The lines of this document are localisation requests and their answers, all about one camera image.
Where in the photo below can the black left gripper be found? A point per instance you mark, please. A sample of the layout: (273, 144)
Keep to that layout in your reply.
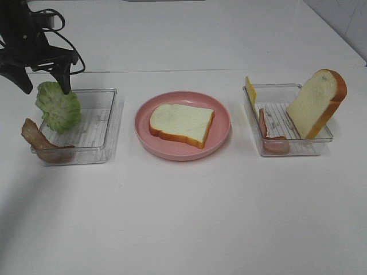
(26, 45)

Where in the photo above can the green lettuce leaf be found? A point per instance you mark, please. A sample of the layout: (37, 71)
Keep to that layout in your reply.
(61, 112)

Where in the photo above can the brown bacon strip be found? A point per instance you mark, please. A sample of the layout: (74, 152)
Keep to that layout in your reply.
(40, 140)

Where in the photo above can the bread slice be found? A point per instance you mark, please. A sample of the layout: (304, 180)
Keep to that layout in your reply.
(181, 123)
(316, 103)

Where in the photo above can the yellow cheese slice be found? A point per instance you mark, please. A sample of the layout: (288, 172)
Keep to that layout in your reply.
(252, 94)

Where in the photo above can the pink bacon strip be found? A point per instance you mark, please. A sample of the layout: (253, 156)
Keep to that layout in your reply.
(277, 145)

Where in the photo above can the left clear plastic tray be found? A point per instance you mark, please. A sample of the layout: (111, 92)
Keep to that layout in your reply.
(95, 137)

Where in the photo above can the clear plastic tray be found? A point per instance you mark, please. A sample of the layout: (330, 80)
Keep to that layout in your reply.
(95, 137)
(274, 99)

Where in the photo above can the pink round plate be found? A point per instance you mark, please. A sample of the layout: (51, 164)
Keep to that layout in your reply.
(217, 135)

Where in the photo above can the right clear plastic tray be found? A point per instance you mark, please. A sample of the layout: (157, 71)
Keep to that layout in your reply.
(274, 99)

